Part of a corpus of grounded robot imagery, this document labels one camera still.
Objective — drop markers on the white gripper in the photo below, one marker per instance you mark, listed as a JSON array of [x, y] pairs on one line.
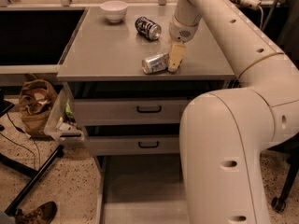
[[181, 32]]

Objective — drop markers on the clear plastic bin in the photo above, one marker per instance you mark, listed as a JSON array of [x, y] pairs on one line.
[[59, 127]]

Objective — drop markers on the silver redbull can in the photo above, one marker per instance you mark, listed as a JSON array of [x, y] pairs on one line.
[[155, 64]]

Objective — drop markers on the grey drawer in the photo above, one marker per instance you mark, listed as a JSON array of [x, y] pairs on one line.
[[133, 139], [142, 189], [135, 102]]

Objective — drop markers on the black stand leg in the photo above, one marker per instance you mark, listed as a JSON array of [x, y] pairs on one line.
[[33, 174]]

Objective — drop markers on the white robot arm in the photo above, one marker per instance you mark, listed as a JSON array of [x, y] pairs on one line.
[[222, 133]]

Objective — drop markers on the black office chair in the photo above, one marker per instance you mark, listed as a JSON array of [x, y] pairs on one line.
[[292, 149]]

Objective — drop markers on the brown cloth bag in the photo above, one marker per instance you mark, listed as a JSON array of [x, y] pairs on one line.
[[37, 98]]

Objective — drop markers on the blue pepsi can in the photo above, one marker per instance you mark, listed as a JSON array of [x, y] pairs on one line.
[[148, 28]]

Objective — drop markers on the bottom grey drawer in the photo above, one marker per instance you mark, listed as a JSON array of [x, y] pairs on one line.
[[142, 189]]

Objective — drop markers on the middle grey drawer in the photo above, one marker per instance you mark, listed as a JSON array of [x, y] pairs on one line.
[[133, 139]]

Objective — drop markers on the top grey drawer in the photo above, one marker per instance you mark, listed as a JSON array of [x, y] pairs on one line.
[[135, 102]]

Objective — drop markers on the white ceramic bowl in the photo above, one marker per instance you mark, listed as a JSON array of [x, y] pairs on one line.
[[114, 11]]

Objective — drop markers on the brown shoe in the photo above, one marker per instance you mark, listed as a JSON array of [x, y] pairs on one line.
[[44, 214]]

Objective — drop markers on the grey drawer cabinet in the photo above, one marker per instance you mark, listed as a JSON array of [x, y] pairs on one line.
[[114, 52]]

